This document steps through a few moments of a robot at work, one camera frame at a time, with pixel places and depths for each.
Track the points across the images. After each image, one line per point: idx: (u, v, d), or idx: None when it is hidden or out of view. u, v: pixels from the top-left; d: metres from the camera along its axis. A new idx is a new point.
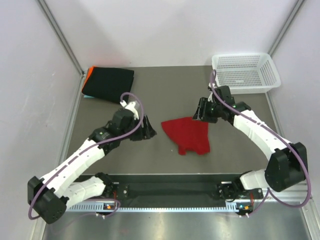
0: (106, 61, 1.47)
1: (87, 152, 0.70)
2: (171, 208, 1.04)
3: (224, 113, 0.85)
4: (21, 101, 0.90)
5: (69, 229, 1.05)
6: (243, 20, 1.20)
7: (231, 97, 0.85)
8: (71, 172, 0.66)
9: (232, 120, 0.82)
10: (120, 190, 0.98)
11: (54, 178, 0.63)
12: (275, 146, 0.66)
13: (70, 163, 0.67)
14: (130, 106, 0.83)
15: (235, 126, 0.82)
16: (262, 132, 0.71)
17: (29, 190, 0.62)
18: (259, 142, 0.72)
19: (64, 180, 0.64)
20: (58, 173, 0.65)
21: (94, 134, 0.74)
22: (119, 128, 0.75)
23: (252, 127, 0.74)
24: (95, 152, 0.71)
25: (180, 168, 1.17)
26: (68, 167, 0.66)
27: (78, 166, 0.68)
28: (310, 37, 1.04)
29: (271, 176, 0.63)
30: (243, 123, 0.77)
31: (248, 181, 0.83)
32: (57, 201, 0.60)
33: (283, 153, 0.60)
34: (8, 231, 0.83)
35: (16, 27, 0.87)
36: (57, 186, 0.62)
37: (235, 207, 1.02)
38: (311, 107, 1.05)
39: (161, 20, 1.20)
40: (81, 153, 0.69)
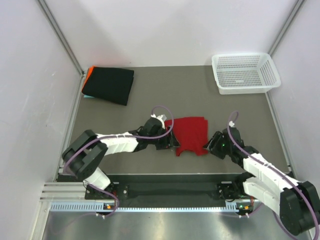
0: (106, 61, 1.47)
1: (129, 137, 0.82)
2: (171, 208, 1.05)
3: (234, 157, 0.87)
4: (21, 100, 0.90)
5: (69, 229, 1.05)
6: (243, 19, 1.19)
7: (240, 140, 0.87)
8: (116, 143, 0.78)
9: (242, 164, 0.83)
10: (120, 190, 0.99)
11: (105, 138, 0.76)
12: (283, 185, 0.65)
13: (119, 136, 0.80)
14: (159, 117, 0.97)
15: (246, 168, 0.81)
16: (270, 173, 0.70)
17: (81, 138, 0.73)
18: (268, 183, 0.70)
19: (111, 144, 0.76)
20: (109, 137, 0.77)
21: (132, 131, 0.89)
22: (148, 133, 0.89)
23: (260, 169, 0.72)
24: (133, 142, 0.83)
25: (180, 169, 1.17)
26: (117, 138, 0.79)
27: (122, 142, 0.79)
28: (310, 37, 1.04)
29: (285, 217, 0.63)
30: (252, 165, 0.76)
31: (252, 190, 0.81)
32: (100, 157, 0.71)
33: (292, 192, 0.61)
34: (8, 231, 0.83)
35: (16, 27, 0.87)
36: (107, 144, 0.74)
37: (235, 207, 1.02)
38: (311, 107, 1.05)
39: (161, 20, 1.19)
40: (127, 135, 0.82)
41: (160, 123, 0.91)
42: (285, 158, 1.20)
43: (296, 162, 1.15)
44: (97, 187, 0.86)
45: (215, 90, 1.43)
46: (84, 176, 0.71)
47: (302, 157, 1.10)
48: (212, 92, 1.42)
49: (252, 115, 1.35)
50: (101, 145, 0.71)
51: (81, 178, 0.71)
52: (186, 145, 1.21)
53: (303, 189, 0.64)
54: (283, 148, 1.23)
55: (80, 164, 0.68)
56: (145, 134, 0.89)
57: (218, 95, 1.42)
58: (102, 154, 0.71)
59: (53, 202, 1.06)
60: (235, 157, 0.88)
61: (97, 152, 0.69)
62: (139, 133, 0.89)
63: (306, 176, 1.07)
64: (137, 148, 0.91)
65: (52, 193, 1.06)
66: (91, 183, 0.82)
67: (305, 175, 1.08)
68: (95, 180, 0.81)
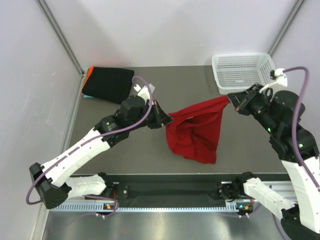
0: (106, 61, 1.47)
1: (86, 145, 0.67)
2: (171, 208, 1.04)
3: (281, 144, 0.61)
4: (21, 100, 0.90)
5: (68, 229, 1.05)
6: (243, 19, 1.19)
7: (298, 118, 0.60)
8: (70, 163, 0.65)
9: (289, 156, 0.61)
10: (120, 190, 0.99)
11: (53, 167, 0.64)
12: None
13: (70, 153, 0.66)
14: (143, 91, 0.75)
15: (283, 161, 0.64)
16: (316, 202, 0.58)
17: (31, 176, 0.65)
18: (304, 203, 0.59)
19: (62, 171, 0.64)
20: (58, 163, 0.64)
21: (101, 124, 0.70)
22: (126, 118, 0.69)
23: (308, 188, 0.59)
24: (99, 144, 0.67)
25: (179, 168, 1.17)
26: (69, 158, 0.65)
27: (78, 158, 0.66)
28: (310, 37, 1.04)
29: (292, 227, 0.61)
30: (300, 175, 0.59)
31: (252, 193, 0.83)
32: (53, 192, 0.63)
33: None
34: (8, 231, 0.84)
35: (17, 27, 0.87)
36: (55, 176, 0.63)
37: (235, 207, 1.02)
38: (311, 107, 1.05)
39: (161, 19, 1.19)
40: (83, 145, 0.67)
41: (141, 103, 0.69)
42: None
43: None
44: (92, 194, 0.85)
45: (215, 90, 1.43)
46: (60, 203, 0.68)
47: None
48: (212, 92, 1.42)
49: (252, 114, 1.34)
50: (46, 183, 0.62)
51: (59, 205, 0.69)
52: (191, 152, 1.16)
53: None
54: None
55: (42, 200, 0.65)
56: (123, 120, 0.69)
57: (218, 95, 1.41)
58: (55, 188, 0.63)
59: None
60: (279, 140, 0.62)
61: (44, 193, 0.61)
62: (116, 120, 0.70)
63: None
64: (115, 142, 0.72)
65: None
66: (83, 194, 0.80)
67: None
68: (84, 191, 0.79)
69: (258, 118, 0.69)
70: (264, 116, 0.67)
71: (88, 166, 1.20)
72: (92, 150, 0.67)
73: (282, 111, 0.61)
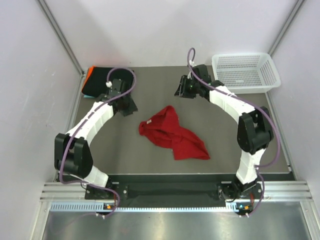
0: (106, 61, 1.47)
1: (99, 110, 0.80)
2: (171, 208, 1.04)
3: (201, 90, 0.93)
4: (21, 101, 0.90)
5: (68, 229, 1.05)
6: (243, 19, 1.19)
7: (207, 75, 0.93)
8: (92, 124, 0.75)
9: (208, 96, 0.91)
10: (120, 190, 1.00)
11: (78, 130, 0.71)
12: (242, 110, 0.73)
13: (89, 117, 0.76)
14: None
15: (212, 100, 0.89)
16: (232, 101, 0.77)
17: (57, 145, 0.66)
18: (231, 111, 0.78)
19: (88, 130, 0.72)
20: (81, 126, 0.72)
21: (100, 97, 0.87)
22: (119, 91, 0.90)
23: (224, 99, 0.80)
24: (107, 109, 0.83)
25: (180, 168, 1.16)
26: (88, 121, 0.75)
27: (96, 119, 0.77)
28: (310, 36, 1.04)
29: (242, 138, 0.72)
30: (218, 96, 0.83)
31: (242, 172, 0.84)
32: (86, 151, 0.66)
33: (248, 115, 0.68)
34: (8, 231, 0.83)
35: (16, 27, 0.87)
36: (84, 135, 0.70)
37: (235, 207, 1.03)
38: (311, 107, 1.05)
39: (160, 19, 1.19)
40: (96, 110, 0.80)
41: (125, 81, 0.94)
42: (285, 158, 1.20)
43: (296, 162, 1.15)
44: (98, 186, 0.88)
45: None
46: (87, 170, 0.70)
47: (303, 157, 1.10)
48: None
49: None
50: (80, 140, 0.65)
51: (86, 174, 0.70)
52: (182, 149, 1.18)
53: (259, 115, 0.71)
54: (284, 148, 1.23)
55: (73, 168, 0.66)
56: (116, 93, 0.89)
57: None
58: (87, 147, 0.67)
59: (53, 202, 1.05)
60: (202, 91, 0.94)
61: (80, 149, 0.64)
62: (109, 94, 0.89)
63: (306, 176, 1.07)
64: (114, 109, 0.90)
65: (53, 193, 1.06)
66: (92, 184, 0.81)
67: (305, 175, 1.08)
68: (95, 179, 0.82)
69: (192, 90, 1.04)
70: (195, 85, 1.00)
71: None
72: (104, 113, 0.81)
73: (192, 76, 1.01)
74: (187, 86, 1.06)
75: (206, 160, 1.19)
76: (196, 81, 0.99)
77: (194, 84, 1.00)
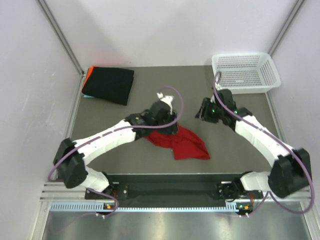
0: (107, 61, 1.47)
1: (120, 131, 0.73)
2: (171, 208, 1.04)
3: (226, 119, 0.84)
4: (21, 101, 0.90)
5: (69, 229, 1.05)
6: (243, 19, 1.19)
7: (232, 102, 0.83)
8: (102, 144, 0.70)
9: (234, 125, 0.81)
10: (120, 190, 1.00)
11: (86, 144, 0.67)
12: (277, 151, 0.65)
13: (103, 135, 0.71)
14: (167, 98, 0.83)
15: (237, 131, 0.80)
16: (265, 138, 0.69)
17: (60, 149, 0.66)
18: (262, 148, 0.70)
19: (94, 149, 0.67)
20: (91, 141, 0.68)
21: (130, 118, 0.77)
22: (154, 118, 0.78)
23: (254, 133, 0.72)
24: (128, 134, 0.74)
25: (180, 168, 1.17)
26: (101, 139, 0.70)
27: (109, 140, 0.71)
28: (310, 37, 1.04)
29: (274, 182, 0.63)
30: (246, 128, 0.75)
31: (249, 182, 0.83)
32: (80, 169, 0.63)
33: (285, 160, 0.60)
34: (8, 231, 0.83)
35: (17, 27, 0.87)
36: (86, 152, 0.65)
37: (235, 207, 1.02)
38: (311, 107, 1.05)
39: (161, 19, 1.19)
40: (115, 130, 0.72)
41: (169, 108, 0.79)
42: None
43: None
44: (95, 189, 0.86)
45: None
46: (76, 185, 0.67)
47: None
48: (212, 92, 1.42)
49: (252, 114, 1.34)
50: (79, 157, 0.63)
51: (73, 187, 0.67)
52: (182, 150, 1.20)
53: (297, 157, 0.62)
54: None
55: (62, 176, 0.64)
56: (150, 119, 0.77)
57: None
58: (83, 165, 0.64)
59: (53, 202, 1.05)
60: (226, 119, 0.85)
61: (74, 165, 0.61)
62: (143, 117, 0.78)
63: None
64: (139, 136, 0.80)
65: (52, 193, 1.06)
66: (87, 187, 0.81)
67: None
68: (91, 183, 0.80)
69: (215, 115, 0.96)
70: (218, 109, 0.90)
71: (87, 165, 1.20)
72: (122, 137, 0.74)
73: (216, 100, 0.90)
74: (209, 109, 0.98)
75: (206, 160, 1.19)
76: (219, 106, 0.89)
77: (217, 109, 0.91)
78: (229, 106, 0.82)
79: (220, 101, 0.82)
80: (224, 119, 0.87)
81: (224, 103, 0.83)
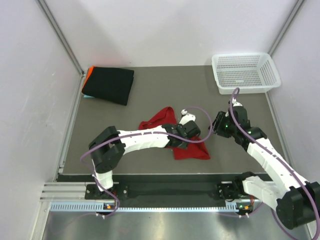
0: (107, 61, 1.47)
1: (158, 135, 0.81)
2: (171, 208, 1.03)
3: (239, 137, 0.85)
4: (21, 100, 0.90)
5: (69, 229, 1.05)
6: (243, 19, 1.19)
7: (246, 120, 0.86)
8: (141, 140, 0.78)
9: (246, 145, 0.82)
10: (120, 190, 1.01)
11: (128, 136, 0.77)
12: (288, 181, 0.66)
13: (144, 134, 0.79)
14: (190, 117, 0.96)
15: (249, 152, 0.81)
16: (277, 165, 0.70)
17: (105, 134, 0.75)
18: (273, 174, 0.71)
19: (134, 143, 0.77)
20: (132, 135, 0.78)
21: (167, 125, 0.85)
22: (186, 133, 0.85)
23: (267, 158, 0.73)
24: (164, 139, 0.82)
25: (180, 168, 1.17)
26: (141, 136, 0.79)
27: (147, 139, 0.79)
28: (310, 37, 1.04)
29: (282, 211, 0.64)
30: (259, 152, 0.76)
31: (252, 189, 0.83)
32: (117, 157, 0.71)
33: (298, 192, 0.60)
34: (8, 231, 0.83)
35: (17, 27, 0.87)
36: (127, 144, 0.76)
37: (235, 207, 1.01)
38: (311, 107, 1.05)
39: (160, 19, 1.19)
40: (154, 132, 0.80)
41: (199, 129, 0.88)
42: (285, 158, 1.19)
43: (296, 162, 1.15)
44: (101, 186, 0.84)
45: (215, 90, 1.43)
46: (106, 170, 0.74)
47: (303, 157, 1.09)
48: (212, 92, 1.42)
49: (252, 114, 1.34)
50: (120, 145, 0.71)
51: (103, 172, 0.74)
52: (183, 150, 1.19)
53: (309, 189, 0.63)
54: (283, 148, 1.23)
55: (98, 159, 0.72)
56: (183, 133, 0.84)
57: (218, 95, 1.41)
58: (120, 154, 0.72)
59: (53, 202, 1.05)
60: (239, 137, 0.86)
61: (114, 151, 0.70)
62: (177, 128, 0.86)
63: (305, 176, 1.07)
64: (170, 144, 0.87)
65: (52, 193, 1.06)
66: (97, 179, 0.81)
67: (304, 175, 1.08)
68: (101, 177, 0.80)
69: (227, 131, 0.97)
70: (231, 126, 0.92)
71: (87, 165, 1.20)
72: (158, 140, 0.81)
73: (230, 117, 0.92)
74: (224, 124, 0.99)
75: (206, 160, 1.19)
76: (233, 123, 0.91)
77: (230, 125, 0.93)
78: (242, 125, 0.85)
79: (234, 118, 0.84)
80: (236, 137, 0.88)
81: (238, 122, 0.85)
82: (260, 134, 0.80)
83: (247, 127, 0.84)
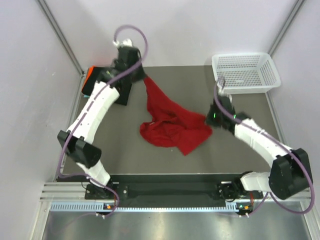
0: (107, 61, 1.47)
1: (102, 94, 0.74)
2: (172, 208, 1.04)
3: (225, 123, 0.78)
4: (21, 100, 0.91)
5: (69, 229, 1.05)
6: (242, 20, 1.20)
7: (230, 105, 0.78)
8: (92, 118, 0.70)
9: (233, 129, 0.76)
10: (120, 190, 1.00)
11: (78, 126, 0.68)
12: (276, 152, 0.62)
13: (88, 110, 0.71)
14: (126, 42, 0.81)
15: (237, 135, 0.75)
16: (263, 140, 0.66)
17: (61, 142, 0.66)
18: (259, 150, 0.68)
19: (88, 126, 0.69)
20: (81, 121, 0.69)
21: (102, 75, 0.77)
22: (126, 63, 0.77)
23: (253, 136, 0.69)
24: (109, 93, 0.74)
25: (180, 168, 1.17)
26: (88, 113, 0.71)
27: (96, 110, 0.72)
28: (310, 36, 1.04)
29: (275, 183, 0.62)
30: (244, 132, 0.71)
31: (250, 182, 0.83)
32: (89, 148, 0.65)
33: (284, 159, 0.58)
34: (8, 231, 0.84)
35: (17, 28, 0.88)
36: (85, 133, 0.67)
37: (235, 207, 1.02)
38: (311, 107, 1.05)
39: (160, 20, 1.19)
40: (96, 98, 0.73)
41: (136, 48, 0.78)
42: None
43: None
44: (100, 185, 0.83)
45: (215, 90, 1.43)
46: (96, 159, 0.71)
47: None
48: (212, 92, 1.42)
49: (252, 114, 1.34)
50: (80, 141, 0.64)
51: (95, 163, 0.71)
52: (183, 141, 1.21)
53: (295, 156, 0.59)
54: None
55: (80, 160, 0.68)
56: (122, 65, 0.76)
57: None
58: (88, 144, 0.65)
59: (53, 202, 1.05)
60: (225, 123, 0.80)
61: (81, 148, 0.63)
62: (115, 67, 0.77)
63: None
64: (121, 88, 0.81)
65: (53, 193, 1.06)
66: (94, 179, 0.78)
67: None
68: (98, 175, 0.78)
69: (216, 121, 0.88)
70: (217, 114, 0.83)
71: None
72: (106, 101, 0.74)
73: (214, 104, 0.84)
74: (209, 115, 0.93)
75: (206, 161, 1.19)
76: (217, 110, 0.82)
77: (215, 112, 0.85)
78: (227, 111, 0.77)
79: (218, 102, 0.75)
80: (223, 124, 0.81)
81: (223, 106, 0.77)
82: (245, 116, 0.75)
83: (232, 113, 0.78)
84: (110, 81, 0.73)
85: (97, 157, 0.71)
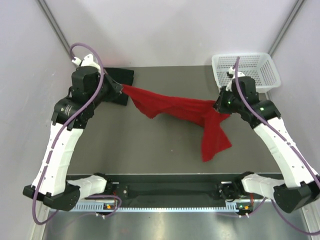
0: (107, 61, 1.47)
1: (61, 139, 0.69)
2: (172, 208, 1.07)
3: (247, 114, 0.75)
4: (21, 100, 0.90)
5: (69, 229, 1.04)
6: (242, 20, 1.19)
7: (255, 92, 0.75)
8: (55, 169, 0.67)
9: (255, 123, 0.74)
10: (120, 190, 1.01)
11: (42, 182, 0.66)
12: (300, 175, 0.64)
13: (49, 162, 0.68)
14: (87, 60, 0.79)
15: (256, 131, 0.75)
16: (291, 156, 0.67)
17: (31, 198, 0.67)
18: (281, 163, 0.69)
19: (53, 179, 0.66)
20: (45, 175, 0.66)
21: (57, 112, 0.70)
22: (84, 92, 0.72)
23: (280, 146, 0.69)
24: (68, 135, 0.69)
25: (180, 169, 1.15)
26: (50, 166, 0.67)
27: (58, 159, 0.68)
28: (310, 37, 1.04)
29: (282, 198, 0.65)
30: (269, 135, 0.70)
31: (251, 186, 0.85)
32: (57, 200, 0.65)
33: (307, 188, 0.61)
34: (8, 230, 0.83)
35: (17, 28, 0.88)
36: (51, 188, 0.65)
37: (235, 207, 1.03)
38: (311, 107, 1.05)
39: (160, 20, 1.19)
40: (54, 146, 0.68)
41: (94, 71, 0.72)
42: None
43: None
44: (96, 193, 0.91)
45: (215, 90, 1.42)
46: (74, 201, 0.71)
47: None
48: (212, 92, 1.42)
49: None
50: (46, 198, 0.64)
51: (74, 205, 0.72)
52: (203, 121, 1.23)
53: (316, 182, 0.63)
54: None
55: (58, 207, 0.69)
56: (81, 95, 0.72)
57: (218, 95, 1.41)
58: (57, 197, 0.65)
59: None
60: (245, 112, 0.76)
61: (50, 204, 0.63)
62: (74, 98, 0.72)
63: None
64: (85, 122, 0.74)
65: None
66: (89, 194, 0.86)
67: None
68: (91, 191, 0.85)
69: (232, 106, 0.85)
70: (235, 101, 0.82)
71: (86, 166, 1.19)
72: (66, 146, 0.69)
73: (234, 90, 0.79)
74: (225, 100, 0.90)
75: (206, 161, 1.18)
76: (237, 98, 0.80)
77: (234, 100, 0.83)
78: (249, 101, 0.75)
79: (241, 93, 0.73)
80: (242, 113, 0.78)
81: (245, 96, 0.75)
82: (274, 113, 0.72)
83: (254, 101, 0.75)
84: (67, 121, 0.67)
85: (75, 198, 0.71)
